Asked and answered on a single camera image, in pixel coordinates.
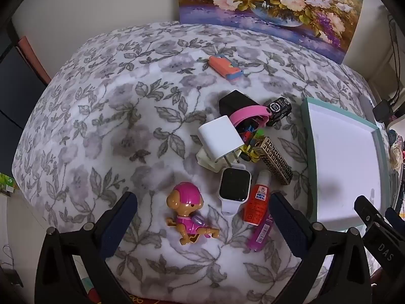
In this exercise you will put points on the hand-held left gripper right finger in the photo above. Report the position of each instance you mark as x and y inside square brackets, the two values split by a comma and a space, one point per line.
[288, 224]

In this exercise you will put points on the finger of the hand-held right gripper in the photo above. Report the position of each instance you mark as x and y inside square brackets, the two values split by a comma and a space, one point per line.
[395, 217]
[365, 210]

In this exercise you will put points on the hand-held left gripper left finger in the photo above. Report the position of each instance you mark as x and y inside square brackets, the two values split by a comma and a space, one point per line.
[120, 218]

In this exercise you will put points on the purple tube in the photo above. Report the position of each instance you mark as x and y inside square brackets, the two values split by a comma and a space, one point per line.
[261, 234]

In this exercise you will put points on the orange bottle with white cap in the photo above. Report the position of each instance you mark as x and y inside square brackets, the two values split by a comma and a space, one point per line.
[256, 202]

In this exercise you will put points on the white tray with teal rim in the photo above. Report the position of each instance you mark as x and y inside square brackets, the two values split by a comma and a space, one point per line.
[345, 164]

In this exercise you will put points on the gold and black patterned lighter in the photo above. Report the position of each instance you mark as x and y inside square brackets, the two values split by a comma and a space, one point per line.
[275, 161]

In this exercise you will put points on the white smartwatch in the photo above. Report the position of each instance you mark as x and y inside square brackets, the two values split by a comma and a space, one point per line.
[234, 183]

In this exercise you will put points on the brown and pink dog toy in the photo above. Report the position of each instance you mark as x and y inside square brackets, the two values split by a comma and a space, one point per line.
[189, 209]

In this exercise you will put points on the orange and blue toy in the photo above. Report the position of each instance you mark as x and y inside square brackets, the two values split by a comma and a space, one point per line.
[221, 65]

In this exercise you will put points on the raffia bundle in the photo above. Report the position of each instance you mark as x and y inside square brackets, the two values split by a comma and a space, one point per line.
[397, 158]

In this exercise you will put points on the yellow toy car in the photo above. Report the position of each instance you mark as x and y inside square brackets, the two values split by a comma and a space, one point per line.
[250, 155]

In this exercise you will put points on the colourful toy bricks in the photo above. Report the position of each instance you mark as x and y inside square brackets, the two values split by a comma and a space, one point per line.
[251, 131]

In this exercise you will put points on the black power adapter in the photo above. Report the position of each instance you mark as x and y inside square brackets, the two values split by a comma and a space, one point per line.
[383, 110]

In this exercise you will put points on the cream plug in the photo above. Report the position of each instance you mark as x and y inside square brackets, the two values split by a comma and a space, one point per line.
[207, 163]

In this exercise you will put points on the grey floral blanket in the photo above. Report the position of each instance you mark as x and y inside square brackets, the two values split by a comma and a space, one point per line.
[110, 117]

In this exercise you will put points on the white charger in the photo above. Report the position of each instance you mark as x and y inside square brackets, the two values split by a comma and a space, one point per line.
[218, 136]

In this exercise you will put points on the pink wristband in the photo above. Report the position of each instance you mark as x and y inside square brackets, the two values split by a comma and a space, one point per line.
[250, 110]

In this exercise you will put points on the dark cabinet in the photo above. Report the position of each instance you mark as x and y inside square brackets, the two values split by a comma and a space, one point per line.
[15, 101]

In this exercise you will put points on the red-brown board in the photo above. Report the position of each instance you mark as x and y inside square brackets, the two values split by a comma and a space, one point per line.
[34, 60]

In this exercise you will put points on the flower painting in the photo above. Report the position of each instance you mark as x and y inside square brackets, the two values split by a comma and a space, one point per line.
[269, 3]

